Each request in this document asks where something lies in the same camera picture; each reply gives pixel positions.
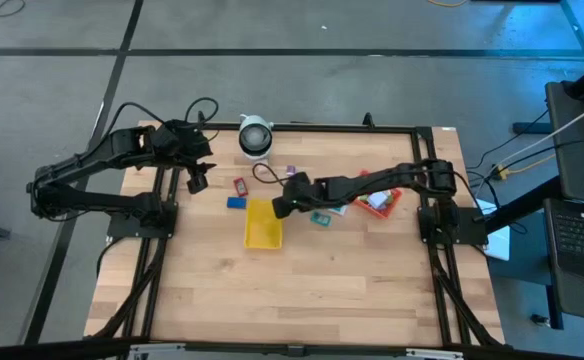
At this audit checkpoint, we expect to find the black aluminium table frame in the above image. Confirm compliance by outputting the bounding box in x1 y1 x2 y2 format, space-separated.
0 110 584 360

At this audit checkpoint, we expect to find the white cable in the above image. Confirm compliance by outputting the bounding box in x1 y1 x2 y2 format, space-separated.
501 94 584 166

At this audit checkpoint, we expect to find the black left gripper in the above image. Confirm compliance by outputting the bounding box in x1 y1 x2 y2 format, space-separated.
161 118 218 195

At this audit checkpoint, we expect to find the yellow plastic basket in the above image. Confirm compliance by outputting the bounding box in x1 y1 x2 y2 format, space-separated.
244 198 284 250

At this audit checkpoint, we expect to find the light blue box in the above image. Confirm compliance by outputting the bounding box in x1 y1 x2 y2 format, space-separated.
369 191 393 210

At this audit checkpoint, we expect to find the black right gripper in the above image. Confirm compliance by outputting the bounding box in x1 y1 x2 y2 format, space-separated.
271 172 323 220

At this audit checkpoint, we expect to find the black laptop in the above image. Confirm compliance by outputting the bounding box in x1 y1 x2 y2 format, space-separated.
544 197 584 287

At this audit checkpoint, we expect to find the orange plastic basket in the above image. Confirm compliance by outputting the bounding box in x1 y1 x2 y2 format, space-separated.
354 169 403 220

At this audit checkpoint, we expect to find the black side desk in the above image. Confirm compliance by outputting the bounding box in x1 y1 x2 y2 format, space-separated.
544 79 584 201

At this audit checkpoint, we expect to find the white paper sheet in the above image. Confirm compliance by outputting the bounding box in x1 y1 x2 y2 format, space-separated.
474 198 511 262

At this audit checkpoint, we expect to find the silver frame bracket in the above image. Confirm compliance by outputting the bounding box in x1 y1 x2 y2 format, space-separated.
405 348 466 360
130 342 187 354

